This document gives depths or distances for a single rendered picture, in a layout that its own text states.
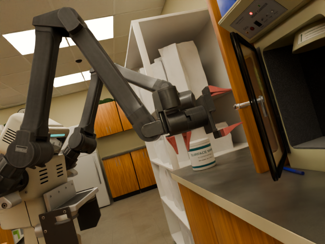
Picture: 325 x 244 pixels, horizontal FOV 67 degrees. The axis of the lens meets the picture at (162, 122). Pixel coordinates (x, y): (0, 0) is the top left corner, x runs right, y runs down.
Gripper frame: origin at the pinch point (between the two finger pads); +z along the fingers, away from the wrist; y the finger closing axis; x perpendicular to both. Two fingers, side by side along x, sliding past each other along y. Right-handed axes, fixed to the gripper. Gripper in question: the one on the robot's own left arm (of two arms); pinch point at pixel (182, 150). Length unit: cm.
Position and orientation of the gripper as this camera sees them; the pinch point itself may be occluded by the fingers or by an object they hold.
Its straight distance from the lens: 95.8
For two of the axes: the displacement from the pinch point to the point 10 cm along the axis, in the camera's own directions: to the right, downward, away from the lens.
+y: 9.4, -2.5, 2.1
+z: 2.7, 9.6, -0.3
